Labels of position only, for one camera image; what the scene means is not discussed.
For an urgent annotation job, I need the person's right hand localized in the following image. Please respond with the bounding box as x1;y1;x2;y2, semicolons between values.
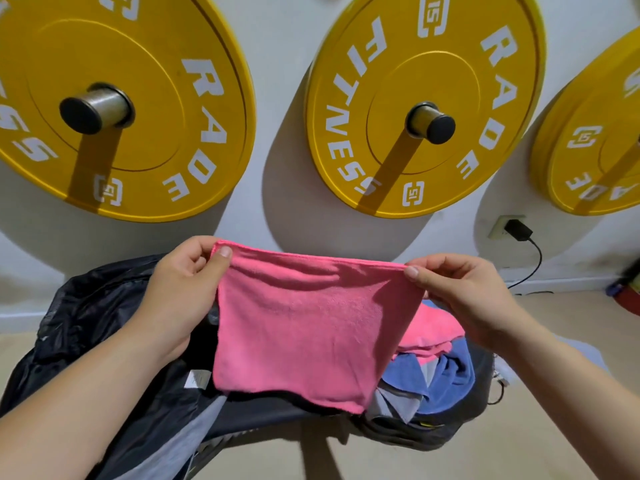
403;253;527;349

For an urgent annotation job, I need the person's left hand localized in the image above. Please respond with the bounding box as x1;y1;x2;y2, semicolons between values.
131;236;233;364

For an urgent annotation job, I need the pink microfiber towel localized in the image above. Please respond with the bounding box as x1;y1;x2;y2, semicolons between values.
211;240;426;415

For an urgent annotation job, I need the person's right forearm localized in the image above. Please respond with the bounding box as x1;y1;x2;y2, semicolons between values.
492;317;640;480

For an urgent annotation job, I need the person's left forearm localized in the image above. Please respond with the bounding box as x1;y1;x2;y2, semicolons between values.
0;329;187;480

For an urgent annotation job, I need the folded pink towel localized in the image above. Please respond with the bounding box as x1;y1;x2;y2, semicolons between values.
394;301;466;366

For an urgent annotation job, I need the blue towel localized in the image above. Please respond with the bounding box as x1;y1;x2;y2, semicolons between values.
382;301;476;416

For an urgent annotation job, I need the black charger plug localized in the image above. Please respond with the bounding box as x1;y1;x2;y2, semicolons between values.
503;219;534;243

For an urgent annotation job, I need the black jacket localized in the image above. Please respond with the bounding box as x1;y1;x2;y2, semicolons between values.
0;253;236;480

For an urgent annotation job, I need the white adapter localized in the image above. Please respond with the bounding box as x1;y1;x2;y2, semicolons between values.
492;355;512;388

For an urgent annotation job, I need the grey cloth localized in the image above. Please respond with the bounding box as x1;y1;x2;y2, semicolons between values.
366;364;432;425

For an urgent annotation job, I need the yellow weight plate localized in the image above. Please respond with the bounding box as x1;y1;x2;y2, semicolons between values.
0;0;257;224
304;0;547;220
530;27;640;217

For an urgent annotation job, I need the black padded bench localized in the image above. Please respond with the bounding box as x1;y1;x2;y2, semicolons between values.
192;342;497;478

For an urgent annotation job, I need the red and blue object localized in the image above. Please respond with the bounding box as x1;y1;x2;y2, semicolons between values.
605;271;640;317

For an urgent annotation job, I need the white wall outlet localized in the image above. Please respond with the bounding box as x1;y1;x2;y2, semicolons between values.
488;215;526;241

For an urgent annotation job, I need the black charger cable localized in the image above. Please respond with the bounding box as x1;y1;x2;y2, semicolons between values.
505;238;556;296

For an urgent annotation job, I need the metal wall peg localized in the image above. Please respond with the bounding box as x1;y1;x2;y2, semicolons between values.
59;83;136;136
405;102;457;146

